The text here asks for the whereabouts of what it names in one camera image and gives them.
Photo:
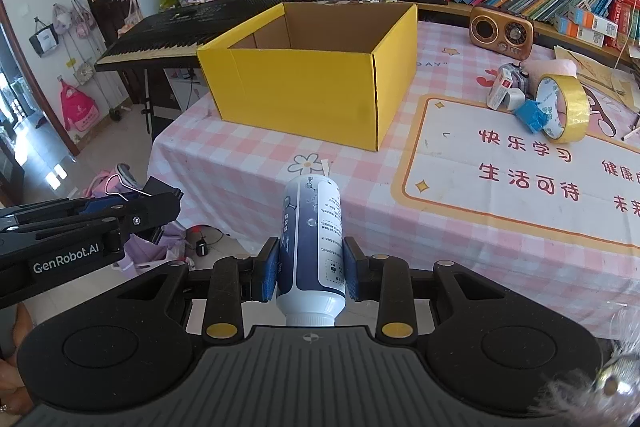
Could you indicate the fluffy white pompom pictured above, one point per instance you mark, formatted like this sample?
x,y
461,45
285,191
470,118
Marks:
x,y
615,377

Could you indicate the pink backpack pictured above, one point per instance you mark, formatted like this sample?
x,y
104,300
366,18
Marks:
x,y
77,109

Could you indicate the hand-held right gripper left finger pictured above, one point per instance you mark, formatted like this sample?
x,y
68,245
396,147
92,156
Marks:
x,y
267,272

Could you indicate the yellow cardboard box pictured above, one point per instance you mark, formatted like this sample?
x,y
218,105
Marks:
x,y
300,92

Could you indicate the black keyboard stand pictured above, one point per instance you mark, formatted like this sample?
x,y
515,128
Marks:
x,y
148,107

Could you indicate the white and blue bottle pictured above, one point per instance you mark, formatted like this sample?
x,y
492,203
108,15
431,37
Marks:
x,y
310,232

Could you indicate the blue packet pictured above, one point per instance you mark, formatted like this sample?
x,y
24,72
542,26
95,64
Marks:
x,y
531,116

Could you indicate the stack of loose papers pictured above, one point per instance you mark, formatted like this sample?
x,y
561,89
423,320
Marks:
x,y
615,92

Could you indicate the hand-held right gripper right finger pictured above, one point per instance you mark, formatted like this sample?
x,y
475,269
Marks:
x,y
355,272

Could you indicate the black electronic keyboard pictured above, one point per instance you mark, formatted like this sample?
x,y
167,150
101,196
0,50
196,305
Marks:
x,y
165,32

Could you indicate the black tote bag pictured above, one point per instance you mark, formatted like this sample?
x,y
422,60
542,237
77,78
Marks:
x,y
44,39

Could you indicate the person's left hand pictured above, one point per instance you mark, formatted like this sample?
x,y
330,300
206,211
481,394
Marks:
x,y
12,382

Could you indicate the small white and red box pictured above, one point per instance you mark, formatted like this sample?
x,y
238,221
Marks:
x,y
500,89

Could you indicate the black binder clip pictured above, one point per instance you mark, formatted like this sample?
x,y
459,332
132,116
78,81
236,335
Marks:
x,y
125,188

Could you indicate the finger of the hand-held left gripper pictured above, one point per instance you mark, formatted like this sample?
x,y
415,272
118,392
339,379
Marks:
x,y
100,205
150,217

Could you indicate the brown retro radio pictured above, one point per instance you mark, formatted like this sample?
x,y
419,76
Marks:
x,y
500,32

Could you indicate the white charger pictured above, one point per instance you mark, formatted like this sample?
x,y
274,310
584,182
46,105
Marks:
x,y
514,99

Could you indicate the brown paper envelopes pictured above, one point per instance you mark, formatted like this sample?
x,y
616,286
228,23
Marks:
x,y
585,59

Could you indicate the yellow tape roll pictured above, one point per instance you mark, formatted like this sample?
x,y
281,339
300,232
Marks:
x,y
575,107

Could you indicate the grey purple toy car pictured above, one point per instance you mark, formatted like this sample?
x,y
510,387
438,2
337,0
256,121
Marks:
x,y
520,77

